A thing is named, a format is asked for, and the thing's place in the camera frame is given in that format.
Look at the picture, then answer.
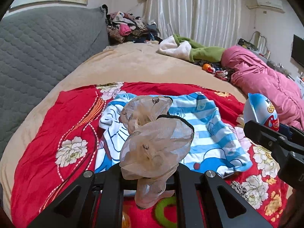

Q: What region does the white curtain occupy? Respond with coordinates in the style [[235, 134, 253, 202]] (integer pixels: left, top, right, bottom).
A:
[[142, 0, 243, 50]]

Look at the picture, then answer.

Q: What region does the green and white blanket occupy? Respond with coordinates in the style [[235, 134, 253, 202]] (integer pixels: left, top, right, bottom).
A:
[[158, 34, 226, 63]]

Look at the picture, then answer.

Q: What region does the pile of clothes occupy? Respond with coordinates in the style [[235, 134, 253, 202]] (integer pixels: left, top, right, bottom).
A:
[[106, 11, 163, 45]]

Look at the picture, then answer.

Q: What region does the grey quilted headboard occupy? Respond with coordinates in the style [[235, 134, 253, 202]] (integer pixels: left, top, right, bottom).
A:
[[0, 6, 110, 159]]

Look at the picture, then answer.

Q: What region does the white ornate mirror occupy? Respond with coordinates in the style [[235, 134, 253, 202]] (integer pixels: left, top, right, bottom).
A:
[[251, 30, 269, 53]]

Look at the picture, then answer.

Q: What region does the red floral blanket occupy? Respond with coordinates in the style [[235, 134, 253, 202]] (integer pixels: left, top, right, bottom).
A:
[[11, 82, 289, 228]]

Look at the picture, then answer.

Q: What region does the black television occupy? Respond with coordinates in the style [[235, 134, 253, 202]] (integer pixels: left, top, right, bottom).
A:
[[291, 34, 304, 68]]

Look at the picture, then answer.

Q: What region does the white air conditioner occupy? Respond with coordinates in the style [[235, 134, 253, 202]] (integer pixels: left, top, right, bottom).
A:
[[256, 0, 285, 12]]

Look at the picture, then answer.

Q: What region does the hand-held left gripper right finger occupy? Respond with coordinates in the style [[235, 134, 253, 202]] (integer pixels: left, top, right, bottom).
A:
[[166, 163, 273, 228]]

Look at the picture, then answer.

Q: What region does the leopard print cloth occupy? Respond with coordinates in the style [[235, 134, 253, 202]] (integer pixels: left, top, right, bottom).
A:
[[231, 180, 247, 196]]

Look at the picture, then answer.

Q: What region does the pink quilt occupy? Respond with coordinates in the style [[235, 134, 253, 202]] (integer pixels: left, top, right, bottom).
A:
[[221, 45, 304, 131]]

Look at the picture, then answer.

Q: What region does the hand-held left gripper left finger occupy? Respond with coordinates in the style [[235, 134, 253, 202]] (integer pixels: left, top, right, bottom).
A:
[[26, 163, 137, 228]]

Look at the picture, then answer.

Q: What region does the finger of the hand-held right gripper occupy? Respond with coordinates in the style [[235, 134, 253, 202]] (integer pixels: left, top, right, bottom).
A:
[[243, 121, 288, 152], [279, 123, 304, 146]]

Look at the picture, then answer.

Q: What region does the blue striped cartoon towel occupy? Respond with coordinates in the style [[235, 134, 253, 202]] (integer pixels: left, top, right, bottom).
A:
[[95, 92, 253, 178]]

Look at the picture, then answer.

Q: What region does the beige bed sheet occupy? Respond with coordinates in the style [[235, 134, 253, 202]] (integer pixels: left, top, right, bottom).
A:
[[0, 41, 247, 209]]

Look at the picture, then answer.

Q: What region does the red white snack wrapper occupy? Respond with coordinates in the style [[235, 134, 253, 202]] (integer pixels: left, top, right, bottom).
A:
[[215, 68, 230, 80]]

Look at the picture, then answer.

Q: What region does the green fuzzy hair ring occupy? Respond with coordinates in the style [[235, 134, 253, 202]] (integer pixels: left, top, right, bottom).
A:
[[154, 198, 177, 222]]

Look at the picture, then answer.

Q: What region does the beige organza scrunchie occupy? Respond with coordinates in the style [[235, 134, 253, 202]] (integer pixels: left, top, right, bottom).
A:
[[119, 95, 195, 210]]

